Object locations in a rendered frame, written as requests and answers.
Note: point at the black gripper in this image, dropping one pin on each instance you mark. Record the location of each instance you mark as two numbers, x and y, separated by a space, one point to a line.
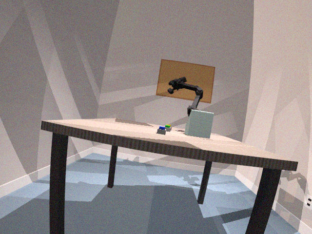
171 91

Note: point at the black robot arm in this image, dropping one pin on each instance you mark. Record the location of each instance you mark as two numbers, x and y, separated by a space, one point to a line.
180 83

